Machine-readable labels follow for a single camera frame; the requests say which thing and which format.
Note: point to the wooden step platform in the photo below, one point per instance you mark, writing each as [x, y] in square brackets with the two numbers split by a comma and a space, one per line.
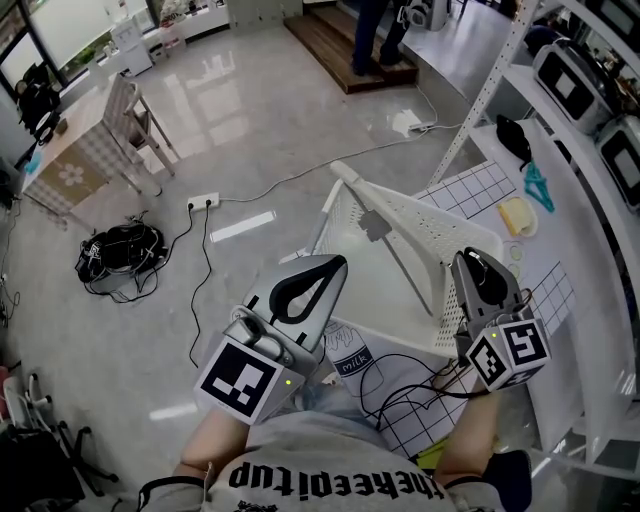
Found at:
[330, 45]

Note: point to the white grid-print mat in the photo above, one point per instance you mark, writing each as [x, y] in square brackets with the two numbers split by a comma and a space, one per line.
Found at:
[480, 192]

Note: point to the black office chair base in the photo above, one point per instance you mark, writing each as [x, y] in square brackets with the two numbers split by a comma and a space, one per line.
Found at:
[50, 440]

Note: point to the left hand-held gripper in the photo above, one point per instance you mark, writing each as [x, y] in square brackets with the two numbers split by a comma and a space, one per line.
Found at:
[280, 372]

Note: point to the black bag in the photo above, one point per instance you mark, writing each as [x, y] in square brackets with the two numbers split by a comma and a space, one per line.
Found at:
[37, 105]

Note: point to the yellow sponge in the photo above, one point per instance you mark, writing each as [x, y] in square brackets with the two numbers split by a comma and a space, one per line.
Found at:
[511, 212]

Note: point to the small white cabinet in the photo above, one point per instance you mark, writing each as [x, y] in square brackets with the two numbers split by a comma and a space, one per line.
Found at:
[131, 50]

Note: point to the silver black appliance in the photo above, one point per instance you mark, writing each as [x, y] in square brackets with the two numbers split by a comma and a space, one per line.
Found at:
[570, 85]
[622, 160]

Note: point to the white perforated container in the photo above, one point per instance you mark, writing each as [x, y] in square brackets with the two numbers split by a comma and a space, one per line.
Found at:
[425, 225]

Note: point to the teal clothes hanger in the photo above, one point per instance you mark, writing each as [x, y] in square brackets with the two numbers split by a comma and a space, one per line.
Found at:
[534, 175]

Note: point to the table with checked cloth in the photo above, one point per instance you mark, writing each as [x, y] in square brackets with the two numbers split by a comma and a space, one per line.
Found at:
[80, 150]

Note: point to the white metal shelf rack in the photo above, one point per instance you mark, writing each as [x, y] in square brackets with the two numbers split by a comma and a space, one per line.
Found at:
[492, 85]

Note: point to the person's grey printed shirt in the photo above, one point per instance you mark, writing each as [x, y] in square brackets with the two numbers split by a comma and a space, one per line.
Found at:
[325, 450]

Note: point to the person's right forearm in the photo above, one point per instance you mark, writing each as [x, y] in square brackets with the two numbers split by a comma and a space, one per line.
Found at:
[467, 435]

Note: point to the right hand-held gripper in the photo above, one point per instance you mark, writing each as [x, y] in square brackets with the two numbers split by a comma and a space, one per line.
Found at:
[525, 350]

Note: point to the person's left forearm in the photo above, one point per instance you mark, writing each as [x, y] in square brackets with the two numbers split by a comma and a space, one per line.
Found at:
[215, 445]

